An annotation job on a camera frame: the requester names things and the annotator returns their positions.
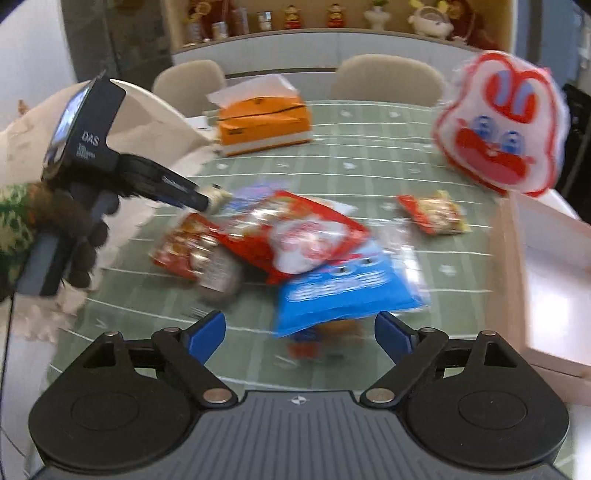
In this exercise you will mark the orange tissue box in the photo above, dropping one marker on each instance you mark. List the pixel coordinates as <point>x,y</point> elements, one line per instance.
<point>261,114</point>

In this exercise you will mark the beige chair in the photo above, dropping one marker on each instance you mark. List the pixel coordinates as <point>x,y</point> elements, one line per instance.
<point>185,86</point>
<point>388,78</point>

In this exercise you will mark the dark red egg snack packet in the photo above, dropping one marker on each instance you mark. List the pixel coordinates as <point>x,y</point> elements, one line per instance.
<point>190,250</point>

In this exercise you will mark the white vase on shelf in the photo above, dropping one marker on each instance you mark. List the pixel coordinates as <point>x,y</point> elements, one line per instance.
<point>377,15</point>

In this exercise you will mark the beige chair far right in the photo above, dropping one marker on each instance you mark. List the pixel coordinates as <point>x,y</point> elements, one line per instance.
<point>388,78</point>

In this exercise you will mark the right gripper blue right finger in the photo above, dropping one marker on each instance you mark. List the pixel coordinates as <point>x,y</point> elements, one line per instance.
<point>414,354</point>

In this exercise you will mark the large red snack bag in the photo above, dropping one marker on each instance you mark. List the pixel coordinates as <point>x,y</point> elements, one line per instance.
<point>287,235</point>

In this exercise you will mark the beige chair far left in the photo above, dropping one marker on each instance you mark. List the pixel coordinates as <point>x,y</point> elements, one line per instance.
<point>185,86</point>

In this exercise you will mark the blue seaweed snack bag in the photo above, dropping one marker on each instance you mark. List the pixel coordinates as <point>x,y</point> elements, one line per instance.
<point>371,279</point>

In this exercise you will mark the pink cardboard box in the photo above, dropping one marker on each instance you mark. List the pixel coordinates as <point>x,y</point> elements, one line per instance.
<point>539,291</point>

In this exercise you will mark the red figurine on shelf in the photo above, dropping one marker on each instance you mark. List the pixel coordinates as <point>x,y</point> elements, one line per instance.
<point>292,18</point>
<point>336,16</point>

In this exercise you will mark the small red yellow snack packet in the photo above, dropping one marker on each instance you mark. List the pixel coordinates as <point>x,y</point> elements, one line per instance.
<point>435,215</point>

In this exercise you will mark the white plush toy on shelf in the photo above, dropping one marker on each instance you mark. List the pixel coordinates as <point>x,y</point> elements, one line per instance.
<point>431,21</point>

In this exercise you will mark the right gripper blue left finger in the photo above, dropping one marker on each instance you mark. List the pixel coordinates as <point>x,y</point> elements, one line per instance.
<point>184,354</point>

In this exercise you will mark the red white bunny plush bag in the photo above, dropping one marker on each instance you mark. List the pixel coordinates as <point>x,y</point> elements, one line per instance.
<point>506,125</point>

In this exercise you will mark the left gloved hand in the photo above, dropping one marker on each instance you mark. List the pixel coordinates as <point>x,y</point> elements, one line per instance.
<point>74,230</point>

